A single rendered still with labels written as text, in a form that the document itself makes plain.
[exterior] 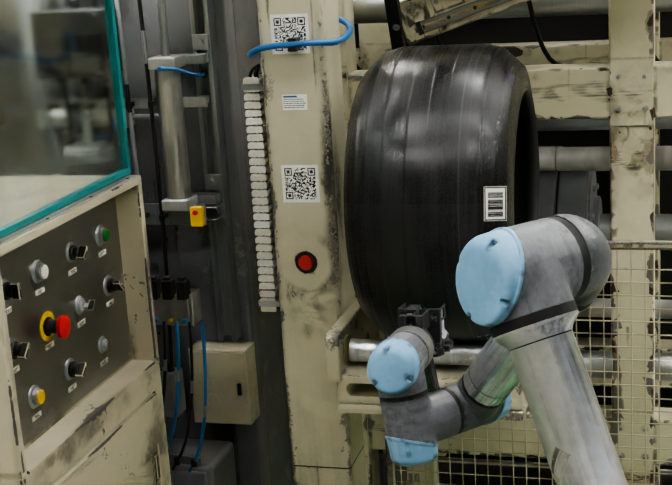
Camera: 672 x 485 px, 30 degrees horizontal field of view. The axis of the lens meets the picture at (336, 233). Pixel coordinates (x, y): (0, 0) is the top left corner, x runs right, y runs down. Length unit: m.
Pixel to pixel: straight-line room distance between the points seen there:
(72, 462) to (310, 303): 0.60
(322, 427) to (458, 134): 0.73
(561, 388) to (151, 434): 1.09
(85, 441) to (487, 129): 0.88
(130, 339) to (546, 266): 1.12
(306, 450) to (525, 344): 1.10
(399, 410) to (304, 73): 0.78
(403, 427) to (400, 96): 0.65
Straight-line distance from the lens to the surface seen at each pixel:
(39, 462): 2.11
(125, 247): 2.45
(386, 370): 1.86
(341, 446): 2.60
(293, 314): 2.53
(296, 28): 2.40
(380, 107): 2.25
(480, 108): 2.22
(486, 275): 1.59
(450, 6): 2.73
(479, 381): 1.92
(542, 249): 1.61
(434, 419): 1.92
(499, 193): 2.18
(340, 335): 2.41
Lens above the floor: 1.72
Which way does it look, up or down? 14 degrees down
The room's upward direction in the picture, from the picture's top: 4 degrees counter-clockwise
